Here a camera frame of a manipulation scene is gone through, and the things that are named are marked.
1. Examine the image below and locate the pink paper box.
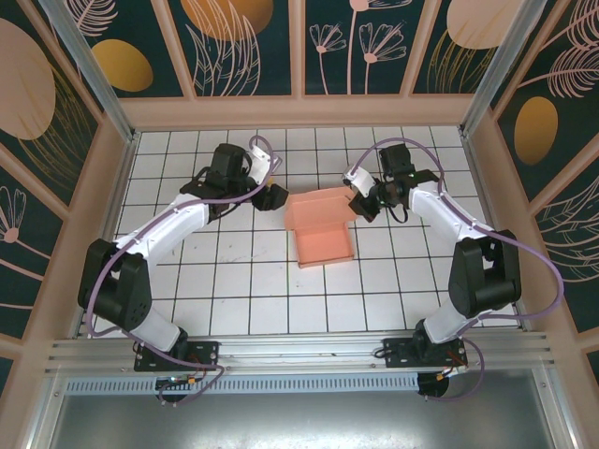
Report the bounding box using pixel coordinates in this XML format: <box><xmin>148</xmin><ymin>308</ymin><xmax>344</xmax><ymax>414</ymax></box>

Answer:
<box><xmin>283</xmin><ymin>185</ymin><xmax>356</xmax><ymax>270</ymax></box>

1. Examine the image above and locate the small circuit board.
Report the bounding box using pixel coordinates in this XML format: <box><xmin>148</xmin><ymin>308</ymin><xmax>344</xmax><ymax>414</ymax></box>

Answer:
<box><xmin>156</xmin><ymin>373</ymin><xmax>208</xmax><ymax>390</ymax></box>

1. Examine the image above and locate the grey metal sheet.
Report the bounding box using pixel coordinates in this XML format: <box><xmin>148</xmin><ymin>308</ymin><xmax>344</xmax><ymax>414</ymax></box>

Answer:
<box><xmin>27</xmin><ymin>369</ymin><xmax>577</xmax><ymax>449</ymax></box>

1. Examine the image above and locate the aluminium side rail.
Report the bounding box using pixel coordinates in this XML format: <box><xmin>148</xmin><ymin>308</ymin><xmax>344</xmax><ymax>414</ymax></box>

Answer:
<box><xmin>460</xmin><ymin>132</ymin><xmax>535</xmax><ymax>334</ymax></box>
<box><xmin>69</xmin><ymin>132</ymin><xmax>142</xmax><ymax>339</ymax></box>

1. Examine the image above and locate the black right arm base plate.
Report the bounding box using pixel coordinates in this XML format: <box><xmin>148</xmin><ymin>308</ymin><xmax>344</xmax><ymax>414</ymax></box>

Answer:
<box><xmin>382</xmin><ymin>337</ymin><xmax>469</xmax><ymax>370</ymax></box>

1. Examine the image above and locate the aluminium corner post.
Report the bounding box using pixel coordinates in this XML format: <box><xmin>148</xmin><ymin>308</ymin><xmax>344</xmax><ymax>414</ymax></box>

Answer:
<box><xmin>37</xmin><ymin>0</ymin><xmax>142</xmax><ymax>144</ymax></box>
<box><xmin>457</xmin><ymin>0</ymin><xmax>562</xmax><ymax>138</ymax></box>

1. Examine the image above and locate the aluminium frame rail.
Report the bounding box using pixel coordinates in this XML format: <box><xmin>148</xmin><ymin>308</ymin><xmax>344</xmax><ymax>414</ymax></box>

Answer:
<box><xmin>44</xmin><ymin>330</ymin><xmax>559</xmax><ymax>376</ymax></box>

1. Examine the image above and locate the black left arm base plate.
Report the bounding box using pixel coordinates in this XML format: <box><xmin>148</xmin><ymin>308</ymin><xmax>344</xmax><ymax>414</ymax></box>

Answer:
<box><xmin>134</xmin><ymin>340</ymin><xmax>221</xmax><ymax>373</ymax></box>

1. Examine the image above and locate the grey slotted cable duct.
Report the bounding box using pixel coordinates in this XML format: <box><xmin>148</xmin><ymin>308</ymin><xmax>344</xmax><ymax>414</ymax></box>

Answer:
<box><xmin>65</xmin><ymin>372</ymin><xmax>421</xmax><ymax>395</ymax></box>

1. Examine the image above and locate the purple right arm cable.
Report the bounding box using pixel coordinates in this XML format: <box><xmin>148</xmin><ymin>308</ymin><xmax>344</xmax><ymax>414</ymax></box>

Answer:
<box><xmin>355</xmin><ymin>138</ymin><xmax>565</xmax><ymax>403</ymax></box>

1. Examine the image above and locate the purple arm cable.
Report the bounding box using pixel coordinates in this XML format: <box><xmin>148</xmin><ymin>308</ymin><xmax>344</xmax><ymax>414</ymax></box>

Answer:
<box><xmin>85</xmin><ymin>135</ymin><xmax>277</xmax><ymax>408</ymax></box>
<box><xmin>355</xmin><ymin>138</ymin><xmax>565</xmax><ymax>403</ymax></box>

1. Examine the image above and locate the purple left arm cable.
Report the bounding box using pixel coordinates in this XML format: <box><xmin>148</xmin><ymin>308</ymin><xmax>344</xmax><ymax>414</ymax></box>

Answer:
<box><xmin>85</xmin><ymin>135</ymin><xmax>277</xmax><ymax>408</ymax></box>

